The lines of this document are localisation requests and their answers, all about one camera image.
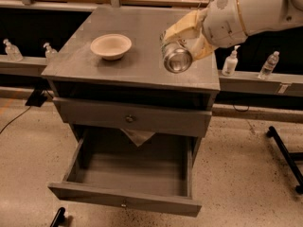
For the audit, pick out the clear plastic water bottle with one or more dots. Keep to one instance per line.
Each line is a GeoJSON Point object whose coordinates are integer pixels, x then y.
{"type": "Point", "coordinates": [269, 66]}

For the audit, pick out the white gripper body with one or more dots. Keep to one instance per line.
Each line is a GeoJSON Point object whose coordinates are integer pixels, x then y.
{"type": "Point", "coordinates": [223, 20]}

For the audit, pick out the silver 7up soda can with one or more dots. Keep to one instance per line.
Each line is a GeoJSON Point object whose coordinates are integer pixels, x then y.
{"type": "Point", "coordinates": [176, 57]}

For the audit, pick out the white pump lotion bottle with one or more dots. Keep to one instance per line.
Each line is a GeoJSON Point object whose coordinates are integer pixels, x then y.
{"type": "Point", "coordinates": [231, 62]}

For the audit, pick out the black handle bottom left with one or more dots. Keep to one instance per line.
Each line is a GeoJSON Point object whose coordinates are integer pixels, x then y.
{"type": "Point", "coordinates": [59, 217]}

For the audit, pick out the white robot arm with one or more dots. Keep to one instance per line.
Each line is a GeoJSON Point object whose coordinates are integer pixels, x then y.
{"type": "Point", "coordinates": [269, 15]}

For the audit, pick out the grey wooden drawer cabinet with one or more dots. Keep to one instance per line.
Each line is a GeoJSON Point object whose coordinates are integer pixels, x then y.
{"type": "Point", "coordinates": [140, 76]}

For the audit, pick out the clear pump bottle near cabinet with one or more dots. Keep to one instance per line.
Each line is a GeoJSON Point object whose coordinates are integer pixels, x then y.
{"type": "Point", "coordinates": [50, 52]}

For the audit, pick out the black stand leg right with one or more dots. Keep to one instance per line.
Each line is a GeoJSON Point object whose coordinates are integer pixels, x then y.
{"type": "Point", "coordinates": [290, 157]}

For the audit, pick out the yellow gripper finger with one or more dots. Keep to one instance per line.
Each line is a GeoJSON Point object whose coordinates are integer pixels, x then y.
{"type": "Point", "coordinates": [200, 48]}
{"type": "Point", "coordinates": [188, 27]}

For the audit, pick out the white ceramic bowl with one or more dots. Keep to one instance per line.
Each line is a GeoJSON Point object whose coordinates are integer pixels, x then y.
{"type": "Point", "coordinates": [111, 47]}

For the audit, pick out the grey cloth in drawer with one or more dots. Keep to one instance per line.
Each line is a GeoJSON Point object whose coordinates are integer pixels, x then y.
{"type": "Point", "coordinates": [138, 137]}

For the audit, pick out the clear pump bottle far left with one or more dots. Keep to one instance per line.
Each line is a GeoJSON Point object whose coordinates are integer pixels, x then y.
{"type": "Point", "coordinates": [12, 51]}

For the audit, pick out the grey open lower drawer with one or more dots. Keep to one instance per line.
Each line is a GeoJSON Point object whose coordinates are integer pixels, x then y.
{"type": "Point", "coordinates": [107, 168]}

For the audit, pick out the grey upper drawer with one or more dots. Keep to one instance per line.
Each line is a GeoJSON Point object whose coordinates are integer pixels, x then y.
{"type": "Point", "coordinates": [133, 117]}

